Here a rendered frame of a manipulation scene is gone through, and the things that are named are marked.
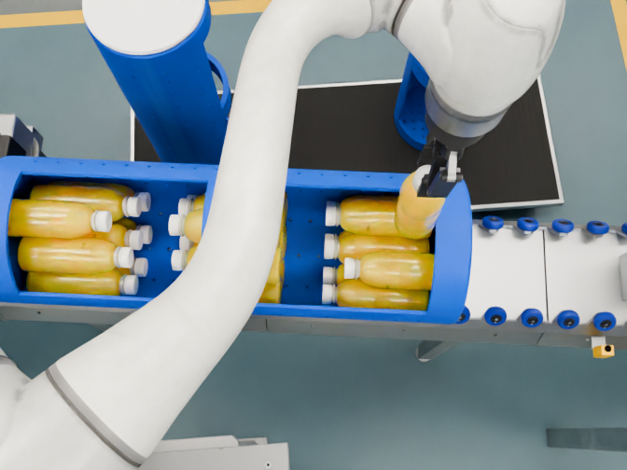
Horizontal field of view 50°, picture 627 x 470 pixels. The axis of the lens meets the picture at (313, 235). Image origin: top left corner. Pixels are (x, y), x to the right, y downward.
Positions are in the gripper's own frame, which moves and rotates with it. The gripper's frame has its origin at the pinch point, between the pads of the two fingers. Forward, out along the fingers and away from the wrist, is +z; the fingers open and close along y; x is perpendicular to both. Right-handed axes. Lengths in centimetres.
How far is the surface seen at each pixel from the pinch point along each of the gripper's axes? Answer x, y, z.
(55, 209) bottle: 63, 1, 28
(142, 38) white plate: 56, 46, 44
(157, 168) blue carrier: 46, 9, 28
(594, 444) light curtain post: -64, -35, 107
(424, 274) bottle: -4.4, -7.2, 32.2
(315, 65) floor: 19, 102, 147
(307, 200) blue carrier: 17.8, 10.5, 45.2
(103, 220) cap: 55, -1, 30
